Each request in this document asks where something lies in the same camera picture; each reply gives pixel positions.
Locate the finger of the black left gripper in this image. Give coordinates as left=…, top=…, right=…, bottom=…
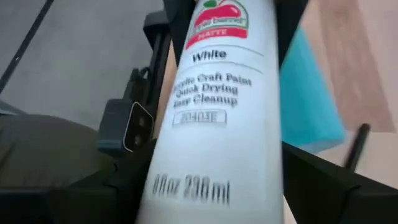
left=273, top=0, right=309, bottom=68
left=163, top=0, right=200, bottom=67

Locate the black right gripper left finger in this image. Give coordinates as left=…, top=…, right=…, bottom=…
left=0, top=138, right=158, bottom=224

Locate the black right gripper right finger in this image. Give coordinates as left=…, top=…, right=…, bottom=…
left=282, top=141, right=398, bottom=224

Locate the black paint brush silver ferrule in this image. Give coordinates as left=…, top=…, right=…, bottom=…
left=343, top=123, right=372, bottom=172

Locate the large light blue paint bottle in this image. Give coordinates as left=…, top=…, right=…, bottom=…
left=279, top=26, right=348, bottom=155

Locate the white bottle red label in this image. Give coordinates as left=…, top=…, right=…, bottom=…
left=135, top=0, right=285, bottom=224

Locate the black aluminium table frame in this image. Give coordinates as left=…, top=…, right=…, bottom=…
left=96, top=9, right=175, bottom=156

